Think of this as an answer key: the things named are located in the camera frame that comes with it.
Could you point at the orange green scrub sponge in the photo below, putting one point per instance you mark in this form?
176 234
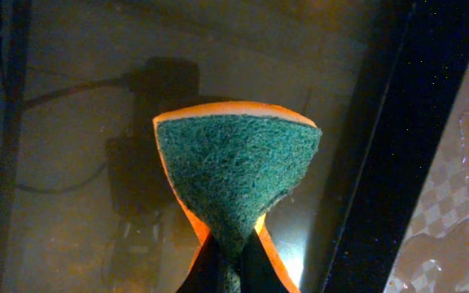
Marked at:
228 164

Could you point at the black water tray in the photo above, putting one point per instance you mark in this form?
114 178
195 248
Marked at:
85 205

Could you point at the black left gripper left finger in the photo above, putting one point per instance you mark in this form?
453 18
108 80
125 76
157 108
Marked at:
208 273

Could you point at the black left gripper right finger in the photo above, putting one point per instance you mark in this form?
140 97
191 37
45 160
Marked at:
257 274

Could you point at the brown serving tray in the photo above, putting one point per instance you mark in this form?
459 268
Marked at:
434 256

